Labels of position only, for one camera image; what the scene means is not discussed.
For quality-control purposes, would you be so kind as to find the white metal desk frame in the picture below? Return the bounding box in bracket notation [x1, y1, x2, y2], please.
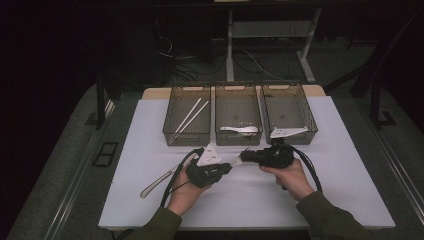
[225, 7, 323, 85]

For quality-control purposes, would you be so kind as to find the black metal stand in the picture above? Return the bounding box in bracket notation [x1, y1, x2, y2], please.
[95, 73, 116, 131]
[369, 79, 398, 130]

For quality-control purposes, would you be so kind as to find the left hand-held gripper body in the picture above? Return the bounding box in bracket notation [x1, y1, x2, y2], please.
[185, 142, 228, 190]

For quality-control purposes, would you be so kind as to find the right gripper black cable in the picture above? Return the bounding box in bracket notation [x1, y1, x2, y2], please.
[287, 144, 324, 193]

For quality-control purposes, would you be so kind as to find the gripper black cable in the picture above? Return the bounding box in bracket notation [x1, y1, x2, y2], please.
[287, 144, 324, 193]
[159, 147, 205, 209]

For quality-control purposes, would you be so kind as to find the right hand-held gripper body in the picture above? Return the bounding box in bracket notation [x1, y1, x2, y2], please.
[254, 126, 310, 170]

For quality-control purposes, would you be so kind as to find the brown translucent plastic basket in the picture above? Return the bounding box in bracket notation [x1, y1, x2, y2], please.
[162, 83, 212, 147]
[214, 82, 264, 147]
[260, 81, 319, 146]

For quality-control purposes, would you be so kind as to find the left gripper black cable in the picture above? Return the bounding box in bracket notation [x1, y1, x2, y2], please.
[159, 147, 205, 209]

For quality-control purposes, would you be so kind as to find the white table cover sheet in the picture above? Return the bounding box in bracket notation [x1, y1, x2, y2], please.
[97, 95, 397, 231]

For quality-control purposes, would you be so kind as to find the bundle of floor cables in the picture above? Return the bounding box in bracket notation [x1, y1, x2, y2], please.
[155, 34, 285, 85]

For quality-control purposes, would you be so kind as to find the person's right hand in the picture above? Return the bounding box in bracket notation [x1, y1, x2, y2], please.
[258, 157, 316, 202]

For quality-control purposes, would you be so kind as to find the person's left hand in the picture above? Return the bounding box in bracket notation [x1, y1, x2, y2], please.
[166, 164, 213, 218]

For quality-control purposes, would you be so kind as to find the white ceramic spoon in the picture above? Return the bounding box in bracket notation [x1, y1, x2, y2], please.
[219, 125, 260, 135]

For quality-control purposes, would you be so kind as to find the white chopstick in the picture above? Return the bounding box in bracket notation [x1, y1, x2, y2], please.
[172, 100, 211, 144]
[167, 97, 203, 146]

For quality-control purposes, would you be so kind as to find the black floor outlet panel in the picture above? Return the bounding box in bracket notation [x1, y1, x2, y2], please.
[91, 141, 120, 168]

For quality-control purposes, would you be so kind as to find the silver fork and knife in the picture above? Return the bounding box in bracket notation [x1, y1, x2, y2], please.
[139, 154, 200, 199]

